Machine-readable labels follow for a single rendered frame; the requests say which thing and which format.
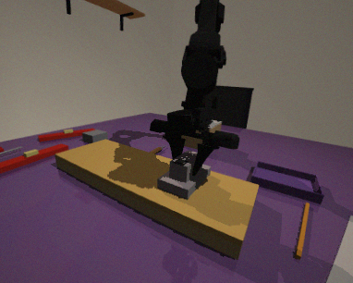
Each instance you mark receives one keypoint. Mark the orange thin bar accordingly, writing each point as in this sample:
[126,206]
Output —
[302,231]

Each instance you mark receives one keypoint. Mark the tan wooden floor panel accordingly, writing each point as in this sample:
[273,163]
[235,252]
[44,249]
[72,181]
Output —
[217,214]

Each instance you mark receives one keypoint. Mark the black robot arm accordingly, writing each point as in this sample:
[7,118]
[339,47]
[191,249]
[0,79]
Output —
[200,64]

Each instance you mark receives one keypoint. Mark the purple shallow tray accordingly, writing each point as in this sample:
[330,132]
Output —
[305,186]

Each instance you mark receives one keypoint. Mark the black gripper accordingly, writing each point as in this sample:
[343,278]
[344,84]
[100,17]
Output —
[210,141]

